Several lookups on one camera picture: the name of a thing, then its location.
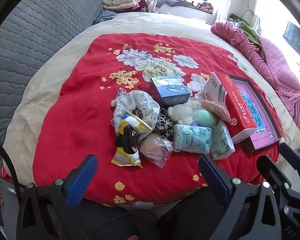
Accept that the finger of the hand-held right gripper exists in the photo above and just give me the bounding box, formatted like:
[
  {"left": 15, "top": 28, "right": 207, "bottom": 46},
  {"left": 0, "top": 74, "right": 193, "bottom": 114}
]
[
  {"left": 279, "top": 142, "right": 300, "bottom": 180},
  {"left": 256, "top": 155, "right": 300, "bottom": 205}
]

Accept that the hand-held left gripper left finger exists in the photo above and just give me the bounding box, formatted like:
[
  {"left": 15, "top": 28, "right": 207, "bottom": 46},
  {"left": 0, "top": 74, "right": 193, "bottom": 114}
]
[{"left": 16, "top": 154, "right": 98, "bottom": 240}]

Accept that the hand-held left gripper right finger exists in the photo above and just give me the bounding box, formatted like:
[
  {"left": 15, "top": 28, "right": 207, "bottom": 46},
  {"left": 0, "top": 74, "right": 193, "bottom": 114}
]
[{"left": 198, "top": 154, "right": 282, "bottom": 240}]

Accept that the grey box tray pink inside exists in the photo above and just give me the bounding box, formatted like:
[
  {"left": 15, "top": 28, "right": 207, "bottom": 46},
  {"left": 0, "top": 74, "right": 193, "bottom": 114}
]
[{"left": 231, "top": 74, "right": 282, "bottom": 154}]

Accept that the teal tissue pack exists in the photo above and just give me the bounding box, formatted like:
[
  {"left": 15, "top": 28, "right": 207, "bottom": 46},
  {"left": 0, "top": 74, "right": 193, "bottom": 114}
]
[
  {"left": 209, "top": 120, "right": 235, "bottom": 161},
  {"left": 172, "top": 124, "right": 212, "bottom": 154}
]

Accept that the yellow cartoon snack packet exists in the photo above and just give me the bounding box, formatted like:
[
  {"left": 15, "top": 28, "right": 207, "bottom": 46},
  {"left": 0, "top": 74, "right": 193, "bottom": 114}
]
[{"left": 111, "top": 112, "right": 153, "bottom": 168}]

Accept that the clear bag with beige item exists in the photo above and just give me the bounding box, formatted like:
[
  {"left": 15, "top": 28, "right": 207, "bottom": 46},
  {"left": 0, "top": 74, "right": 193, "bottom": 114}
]
[{"left": 139, "top": 133, "right": 174, "bottom": 168}]

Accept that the peach pink soft pack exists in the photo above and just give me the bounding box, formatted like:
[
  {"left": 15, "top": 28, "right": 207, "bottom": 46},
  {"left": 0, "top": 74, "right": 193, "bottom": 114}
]
[{"left": 200, "top": 99, "right": 231, "bottom": 123}]

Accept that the leopard print cloth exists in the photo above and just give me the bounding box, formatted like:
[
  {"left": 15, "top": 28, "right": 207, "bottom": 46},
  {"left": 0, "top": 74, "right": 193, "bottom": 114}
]
[{"left": 132, "top": 107, "right": 174, "bottom": 138}]

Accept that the cream teddy bear purple dress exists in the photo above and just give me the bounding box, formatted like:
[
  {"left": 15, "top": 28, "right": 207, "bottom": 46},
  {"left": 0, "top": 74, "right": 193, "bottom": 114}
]
[{"left": 167, "top": 101, "right": 203, "bottom": 127}]

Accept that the white floral cloth pouch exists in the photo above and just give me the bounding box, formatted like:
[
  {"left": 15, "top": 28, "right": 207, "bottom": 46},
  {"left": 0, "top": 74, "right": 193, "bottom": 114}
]
[{"left": 111, "top": 91, "right": 160, "bottom": 140}]

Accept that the mint green ball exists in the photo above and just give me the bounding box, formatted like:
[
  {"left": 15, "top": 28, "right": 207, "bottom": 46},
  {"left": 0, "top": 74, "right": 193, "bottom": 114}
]
[{"left": 194, "top": 109, "right": 218, "bottom": 128}]

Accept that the red and white carton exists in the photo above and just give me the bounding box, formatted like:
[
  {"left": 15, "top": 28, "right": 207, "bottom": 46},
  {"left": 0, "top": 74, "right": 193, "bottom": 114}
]
[{"left": 202, "top": 72, "right": 258, "bottom": 144}]

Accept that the red floral blanket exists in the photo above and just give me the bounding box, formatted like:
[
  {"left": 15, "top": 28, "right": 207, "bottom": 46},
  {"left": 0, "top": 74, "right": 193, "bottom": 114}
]
[{"left": 32, "top": 33, "right": 283, "bottom": 208}]

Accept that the red fabric item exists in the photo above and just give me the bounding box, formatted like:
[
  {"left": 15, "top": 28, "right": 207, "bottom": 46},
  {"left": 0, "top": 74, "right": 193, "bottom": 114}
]
[{"left": 1, "top": 166, "right": 14, "bottom": 181}]

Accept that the pink quilt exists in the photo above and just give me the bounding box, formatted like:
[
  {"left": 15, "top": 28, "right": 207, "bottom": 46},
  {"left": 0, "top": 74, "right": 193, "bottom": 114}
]
[{"left": 210, "top": 20, "right": 300, "bottom": 130}]

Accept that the blue box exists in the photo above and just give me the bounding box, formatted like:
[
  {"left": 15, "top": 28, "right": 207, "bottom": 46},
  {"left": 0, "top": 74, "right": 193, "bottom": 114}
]
[{"left": 150, "top": 76, "right": 191, "bottom": 107}]

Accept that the green cloth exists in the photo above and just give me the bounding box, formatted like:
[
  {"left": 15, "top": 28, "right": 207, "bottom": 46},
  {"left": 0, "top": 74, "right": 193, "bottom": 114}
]
[{"left": 237, "top": 21, "right": 262, "bottom": 48}]

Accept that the white metal rack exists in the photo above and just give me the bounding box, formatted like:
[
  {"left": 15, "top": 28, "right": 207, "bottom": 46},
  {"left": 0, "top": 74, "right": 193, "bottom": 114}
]
[{"left": 242, "top": 10, "right": 262, "bottom": 34}]

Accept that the dark patterned bag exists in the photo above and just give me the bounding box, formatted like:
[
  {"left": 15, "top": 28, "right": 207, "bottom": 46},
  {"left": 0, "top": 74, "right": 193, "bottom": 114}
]
[{"left": 229, "top": 14, "right": 248, "bottom": 24}]

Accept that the grey quilted headboard cover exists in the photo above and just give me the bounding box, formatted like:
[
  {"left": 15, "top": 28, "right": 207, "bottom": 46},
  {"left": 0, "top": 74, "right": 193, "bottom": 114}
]
[{"left": 0, "top": 0, "right": 104, "bottom": 180}]

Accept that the blue patterned cloth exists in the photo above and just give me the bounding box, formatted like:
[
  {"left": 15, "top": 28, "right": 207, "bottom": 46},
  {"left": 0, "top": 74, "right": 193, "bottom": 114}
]
[{"left": 94, "top": 10, "right": 117, "bottom": 25}]

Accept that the white window bench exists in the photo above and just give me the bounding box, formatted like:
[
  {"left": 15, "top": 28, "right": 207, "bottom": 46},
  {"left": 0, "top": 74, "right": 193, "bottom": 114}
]
[{"left": 154, "top": 5, "right": 214, "bottom": 22}]

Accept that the colourful folded cloth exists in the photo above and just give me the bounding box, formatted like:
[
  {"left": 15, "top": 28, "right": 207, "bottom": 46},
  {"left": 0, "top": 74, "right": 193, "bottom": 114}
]
[{"left": 196, "top": 2, "right": 213, "bottom": 12}]

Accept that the grey purple clothes pile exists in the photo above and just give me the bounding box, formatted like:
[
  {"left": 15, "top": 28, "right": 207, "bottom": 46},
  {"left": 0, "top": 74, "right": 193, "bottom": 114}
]
[{"left": 156, "top": 0, "right": 195, "bottom": 8}]

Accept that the stack of folded clothes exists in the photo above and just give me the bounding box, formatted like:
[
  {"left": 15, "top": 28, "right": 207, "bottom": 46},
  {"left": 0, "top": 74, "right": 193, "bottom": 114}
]
[{"left": 101, "top": 0, "right": 147, "bottom": 13}]

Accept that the black cable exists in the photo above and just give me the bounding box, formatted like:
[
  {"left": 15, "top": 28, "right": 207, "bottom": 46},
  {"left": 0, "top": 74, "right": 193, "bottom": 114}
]
[{"left": 0, "top": 134, "right": 22, "bottom": 202}]

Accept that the black wall television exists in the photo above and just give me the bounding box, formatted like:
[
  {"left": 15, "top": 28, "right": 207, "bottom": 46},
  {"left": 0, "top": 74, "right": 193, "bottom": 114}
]
[{"left": 282, "top": 21, "right": 300, "bottom": 58}]

